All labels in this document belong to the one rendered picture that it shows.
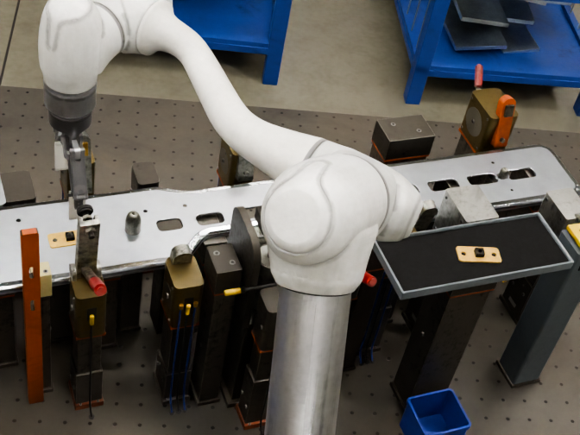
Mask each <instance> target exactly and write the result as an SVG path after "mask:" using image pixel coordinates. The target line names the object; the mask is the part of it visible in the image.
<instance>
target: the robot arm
mask: <svg viewBox="0 0 580 435"><path fill-rule="evenodd" d="M157 51H163V52H166V53H169V54H171V55H173V56H175V57H176V58H177V59H178V60H179V61H180V62H181V63H182V65H183V67H184V68H185V69H186V72H187V75H188V77H189V79H190V80H191V82H192V85H193V87H194V89H195V91H196V93H197V95H198V97H199V100H200V102H201V104H202V105H203V108H204V110H205V113H206V115H207V116H208V118H209V120H210V122H211V124H212V126H213V127H214V129H215V130H216V131H217V132H218V134H219V135H220V136H221V137H222V139H223V140H224V141H225V142H226V143H227V144H228V145H229V146H230V147H231V148H232V149H234V150H235V151H236V152H237V153H238V154H240V155H241V156H242V157H243V158H244V159H245V160H247V161H249V162H250V163H251V164H253V165H254V166H256V167H257V168H259V169H260V170H262V171H263V172H264V173H265V174H266V175H268V176H269V177H270V178H272V179H273V180H274V182H273V184H272V185H271V187H269V189H268V192H267V193H266V196H265V198H264V200H263V203H262V211H261V224H262V232H263V235H264V237H265V240H266V242H267V246H268V256H269V262H270V269H271V273H272V275H273V277H274V279H275V281H276V283H277V284H279V285H280V291H279V300H278V308H277V317H276V325H275V334H274V349H273V358H272V366H271V375H270V383H269V391H268V407H267V416H266V424H265V432H264V435H335V431H336V424H337V410H338V402H339V395H340V388H341V380H342V373H343V365H344V352H345V344H346V337H347V329H348V322H349V314H350V300H351V293H353V292H354V291H355V290H356V289H357V288H358V286H359V285H360V284H361V282H362V281H363V277H364V274H365V271H366V267H367V264H368V261H369V257H370V254H371V250H372V248H373V246H374V243H375V240H377V241H381V242H398V241H401V240H402V239H404V238H407V237H409V236H410V234H411V232H412V230H413V227H414V225H415V224H416V222H417V219H418V217H419V214H420V212H421V210H422V208H423V201H422V199H421V196H420V194H419V192H418V191H417V190H416V188H415V187H414V186H413V185H412V184H411V183H410V182H409V181H408V180H407V179H406V178H405V177H404V176H402V175H401V174H400V173H398V172H396V171H395V170H393V169H392V168H391V167H388V166H386V165H384V164H382V163H381V162H379V161H377V160H375V159H373V158H371V157H369V156H367V155H365V154H362V153H360V152H358V151H356V150H355V149H353V148H348V147H345V146H342V145H339V144H336V143H335V142H330V141H328V140H325V139H323V138H320V137H316V136H310V135H307V134H303V133H300V132H297V131H293V130H290V129H285V128H282V127H279V126H276V125H273V124H271V123H267V122H265V121H263V120H261V119H260V118H259V117H257V116H255V115H254V114H253V113H251V112H250V111H249V110H248V109H247V107H246V106H245V105H244V104H243V102H242V100H241V99H240V98H239V97H238V95H237V93H236V91H235V89H234V88H233V86H232V84H231V83H230V81H229V80H228V78H227V76H226V75H225V73H224V70H223V69H222V67H221V66H220V65H219V63H218V61H217V59H216V57H215V56H214V54H213V52H212V51H211V50H210V48H209V47H208V46H207V44H206V43H205V41H204V40H203V39H202V38H201V37H200V36H199V35H198V34H197V33H196V32H195V31H194V30H192V29H191V28H189V27H188V26H187V25H185V24H184V23H183V22H182V21H180V20H179V19H178V18H177V17H176V16H175V15H174V13H173V0H48V2H47V4H46V6H45V8H44V10H43V13H42V15H41V22H40V27H39V37H38V53H39V61H40V67H41V70H42V73H43V85H44V103H45V105H46V107H47V109H48V121H49V123H50V125H51V126H52V127H53V131H54V132H56V134H55V136H54V139H55V141H57V142H55V143H54V158H55V171H60V170H67V169H68V173H69V180H70V187H71V191H69V193H68V194H67V197H68V198H69V220H74V219H78V217H79V216H78V214H77V209H78V207H79V206H81V205H84V204H85V200H86V199H88V192H87V182H86V171H85V148H84V147H83V141H84V138H83V133H82V132H83V131H85V130H86V129H88V128H89V127H90V125H91V112H92V111H93V109H94V108H95V106H96V96H97V86H98V81H97V78H98V74H100V73H101V72H102V71H103V70H104V69H105V67H106V66H107V65H108V63H109V62H110V61H111V60H112V59H113V58H114V57H115V56H116V55H117V54H119V53H121V52H122V53H123V54H144V55H151V54H154V53H156V52H157Z"/></svg>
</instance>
